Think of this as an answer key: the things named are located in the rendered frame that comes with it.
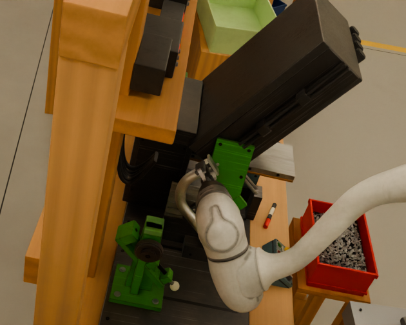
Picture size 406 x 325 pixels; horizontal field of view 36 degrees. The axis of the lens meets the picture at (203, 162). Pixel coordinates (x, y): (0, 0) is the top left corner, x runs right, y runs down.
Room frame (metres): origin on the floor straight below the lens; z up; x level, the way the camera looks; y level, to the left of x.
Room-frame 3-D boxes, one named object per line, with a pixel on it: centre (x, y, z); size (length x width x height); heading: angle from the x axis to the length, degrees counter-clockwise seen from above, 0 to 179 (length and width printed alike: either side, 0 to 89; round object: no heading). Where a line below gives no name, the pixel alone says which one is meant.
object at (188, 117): (1.63, 0.15, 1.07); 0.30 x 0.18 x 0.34; 7
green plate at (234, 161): (1.47, -0.07, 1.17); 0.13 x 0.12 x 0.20; 7
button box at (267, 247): (1.38, -0.32, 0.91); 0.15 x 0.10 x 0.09; 7
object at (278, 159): (1.63, -0.09, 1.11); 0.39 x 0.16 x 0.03; 97
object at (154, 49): (1.22, 0.18, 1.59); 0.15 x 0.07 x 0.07; 7
